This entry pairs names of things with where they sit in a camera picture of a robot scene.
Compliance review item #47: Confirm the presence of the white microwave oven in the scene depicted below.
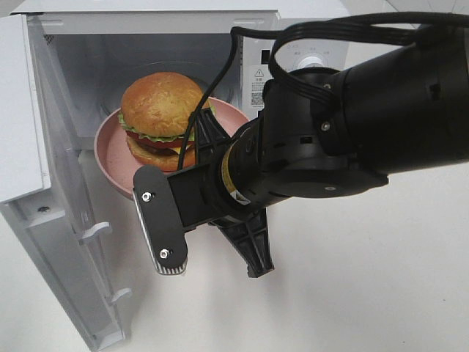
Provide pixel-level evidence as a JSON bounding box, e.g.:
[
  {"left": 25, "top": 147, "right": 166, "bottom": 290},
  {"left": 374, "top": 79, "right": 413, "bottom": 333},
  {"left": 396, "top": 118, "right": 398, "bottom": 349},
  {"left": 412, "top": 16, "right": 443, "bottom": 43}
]
[{"left": 15, "top": 1, "right": 348, "bottom": 150}]

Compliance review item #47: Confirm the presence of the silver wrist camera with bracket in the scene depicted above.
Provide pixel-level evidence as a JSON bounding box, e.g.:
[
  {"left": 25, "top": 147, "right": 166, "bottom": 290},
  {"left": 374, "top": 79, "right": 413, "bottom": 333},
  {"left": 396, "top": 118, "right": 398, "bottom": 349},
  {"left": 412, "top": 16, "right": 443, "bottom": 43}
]
[{"left": 133, "top": 165, "right": 188, "bottom": 276}]

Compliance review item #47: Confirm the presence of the upper white power knob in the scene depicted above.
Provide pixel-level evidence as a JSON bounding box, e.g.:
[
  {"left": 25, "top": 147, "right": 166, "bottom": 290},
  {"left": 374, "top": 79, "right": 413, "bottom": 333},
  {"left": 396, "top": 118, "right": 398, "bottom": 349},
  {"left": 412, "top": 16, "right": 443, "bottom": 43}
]
[{"left": 296, "top": 53, "right": 327, "bottom": 69}]

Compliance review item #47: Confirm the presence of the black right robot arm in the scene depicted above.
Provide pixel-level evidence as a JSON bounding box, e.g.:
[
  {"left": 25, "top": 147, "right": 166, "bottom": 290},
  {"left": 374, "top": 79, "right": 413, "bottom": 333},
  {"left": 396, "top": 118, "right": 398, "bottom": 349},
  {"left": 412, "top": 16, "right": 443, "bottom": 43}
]
[{"left": 148, "top": 12, "right": 468, "bottom": 277}]

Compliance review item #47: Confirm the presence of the white microwave door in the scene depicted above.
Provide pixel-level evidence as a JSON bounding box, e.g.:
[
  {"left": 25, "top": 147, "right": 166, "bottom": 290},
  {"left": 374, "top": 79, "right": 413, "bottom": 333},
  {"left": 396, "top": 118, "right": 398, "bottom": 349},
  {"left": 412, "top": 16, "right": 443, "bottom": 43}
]
[{"left": 1, "top": 13, "right": 125, "bottom": 351}]

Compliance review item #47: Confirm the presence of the burger with lettuce and tomato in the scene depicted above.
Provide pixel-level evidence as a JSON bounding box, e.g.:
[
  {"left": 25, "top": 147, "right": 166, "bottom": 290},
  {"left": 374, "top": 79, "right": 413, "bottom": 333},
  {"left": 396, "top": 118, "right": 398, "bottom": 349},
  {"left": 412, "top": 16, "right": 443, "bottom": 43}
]
[{"left": 118, "top": 72, "right": 203, "bottom": 172}]

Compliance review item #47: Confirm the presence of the white warning label sticker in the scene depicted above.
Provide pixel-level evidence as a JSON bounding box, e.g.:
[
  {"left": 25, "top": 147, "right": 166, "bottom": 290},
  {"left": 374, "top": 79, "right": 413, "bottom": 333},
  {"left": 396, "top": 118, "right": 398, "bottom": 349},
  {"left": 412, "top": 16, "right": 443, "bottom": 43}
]
[{"left": 247, "top": 65, "right": 272, "bottom": 111}]

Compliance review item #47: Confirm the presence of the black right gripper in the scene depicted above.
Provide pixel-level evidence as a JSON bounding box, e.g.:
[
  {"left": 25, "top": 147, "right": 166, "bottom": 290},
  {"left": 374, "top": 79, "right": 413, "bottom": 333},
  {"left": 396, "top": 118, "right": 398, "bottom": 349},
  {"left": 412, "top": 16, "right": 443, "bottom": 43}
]
[{"left": 166, "top": 109, "right": 274, "bottom": 278}]

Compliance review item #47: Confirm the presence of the pink round plate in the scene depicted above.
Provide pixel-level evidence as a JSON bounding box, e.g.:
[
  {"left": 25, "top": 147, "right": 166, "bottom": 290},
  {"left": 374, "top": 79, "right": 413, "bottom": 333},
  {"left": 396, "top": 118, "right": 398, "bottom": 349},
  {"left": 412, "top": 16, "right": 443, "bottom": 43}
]
[{"left": 94, "top": 98, "right": 248, "bottom": 199}]

